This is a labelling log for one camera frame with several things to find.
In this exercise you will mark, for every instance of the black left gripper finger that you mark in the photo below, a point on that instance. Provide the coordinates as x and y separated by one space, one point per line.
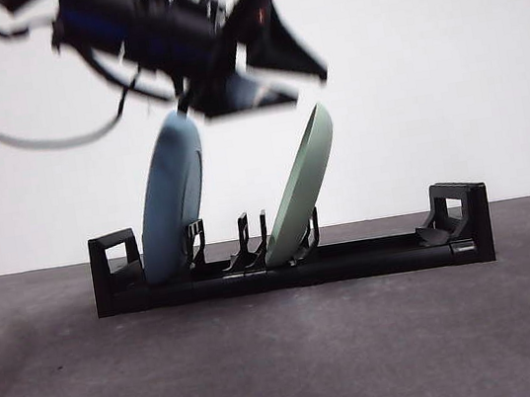
277 47
251 108

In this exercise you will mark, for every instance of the pale green round plate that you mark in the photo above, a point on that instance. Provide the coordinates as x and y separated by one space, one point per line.
302 183

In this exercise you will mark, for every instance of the light blue round plate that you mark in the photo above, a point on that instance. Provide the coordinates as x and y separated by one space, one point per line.
165 198

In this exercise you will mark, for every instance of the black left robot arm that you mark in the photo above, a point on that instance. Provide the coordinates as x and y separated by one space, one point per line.
160 29

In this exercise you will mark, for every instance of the black plastic plate rack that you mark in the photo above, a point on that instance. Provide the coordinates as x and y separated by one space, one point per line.
355 265

